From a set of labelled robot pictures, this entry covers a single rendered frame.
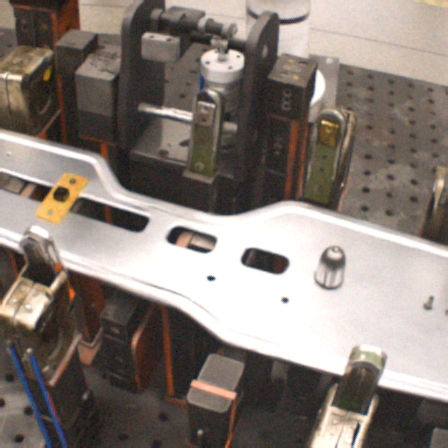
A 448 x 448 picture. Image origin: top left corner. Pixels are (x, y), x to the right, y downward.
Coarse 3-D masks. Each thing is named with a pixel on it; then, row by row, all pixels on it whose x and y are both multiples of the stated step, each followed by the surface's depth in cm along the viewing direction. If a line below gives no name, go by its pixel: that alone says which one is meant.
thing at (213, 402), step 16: (208, 368) 75; (224, 368) 75; (240, 368) 76; (192, 384) 74; (208, 384) 74; (224, 384) 74; (240, 384) 77; (192, 400) 72; (208, 400) 73; (224, 400) 73; (240, 400) 79; (192, 416) 74; (208, 416) 73; (224, 416) 73; (240, 416) 83; (192, 432) 77; (208, 432) 76; (224, 432) 75
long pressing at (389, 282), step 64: (0, 128) 100; (0, 192) 91; (128, 192) 91; (64, 256) 84; (128, 256) 85; (192, 256) 85; (384, 256) 86; (192, 320) 80; (256, 320) 79; (320, 320) 79; (384, 320) 79; (384, 384) 73
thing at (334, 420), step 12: (336, 384) 68; (324, 408) 66; (336, 408) 66; (372, 408) 66; (324, 420) 65; (336, 420) 65; (348, 420) 65; (360, 420) 65; (372, 420) 65; (312, 432) 65; (324, 432) 64; (336, 432) 64; (348, 432) 64; (360, 432) 64; (312, 444) 63; (324, 444) 63; (336, 444) 64; (348, 444) 63; (360, 444) 63
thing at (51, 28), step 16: (16, 0) 109; (32, 0) 108; (48, 0) 107; (64, 0) 109; (16, 16) 112; (32, 16) 111; (48, 16) 110; (64, 16) 112; (16, 32) 115; (32, 32) 113; (48, 32) 112; (64, 32) 114; (48, 48) 115; (64, 128) 126; (64, 144) 129
